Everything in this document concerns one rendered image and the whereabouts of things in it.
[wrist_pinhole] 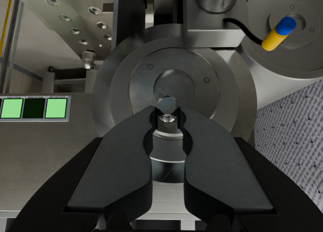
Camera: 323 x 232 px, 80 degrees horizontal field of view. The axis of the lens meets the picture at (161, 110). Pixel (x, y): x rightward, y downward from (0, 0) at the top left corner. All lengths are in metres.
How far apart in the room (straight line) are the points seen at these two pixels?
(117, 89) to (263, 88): 0.15
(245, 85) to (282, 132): 0.19
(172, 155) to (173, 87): 0.06
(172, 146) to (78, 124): 0.42
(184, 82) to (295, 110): 0.21
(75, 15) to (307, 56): 0.40
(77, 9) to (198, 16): 0.31
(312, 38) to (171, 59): 0.14
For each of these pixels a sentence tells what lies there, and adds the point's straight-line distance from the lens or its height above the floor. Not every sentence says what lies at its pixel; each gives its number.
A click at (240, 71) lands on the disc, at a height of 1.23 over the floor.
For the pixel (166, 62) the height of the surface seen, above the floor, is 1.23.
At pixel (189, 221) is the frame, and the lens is 0.53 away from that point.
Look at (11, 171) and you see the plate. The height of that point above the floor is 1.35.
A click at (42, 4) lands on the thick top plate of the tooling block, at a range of 0.47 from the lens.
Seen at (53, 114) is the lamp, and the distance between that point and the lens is 0.59.
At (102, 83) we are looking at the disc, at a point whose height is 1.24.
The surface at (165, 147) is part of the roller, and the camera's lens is 0.16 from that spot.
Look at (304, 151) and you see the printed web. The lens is 0.32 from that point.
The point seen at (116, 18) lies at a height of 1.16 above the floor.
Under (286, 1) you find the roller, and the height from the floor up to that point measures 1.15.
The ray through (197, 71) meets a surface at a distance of 0.16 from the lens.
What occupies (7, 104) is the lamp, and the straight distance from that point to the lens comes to 0.66.
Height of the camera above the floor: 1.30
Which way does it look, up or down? 12 degrees down
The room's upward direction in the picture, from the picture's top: 180 degrees counter-clockwise
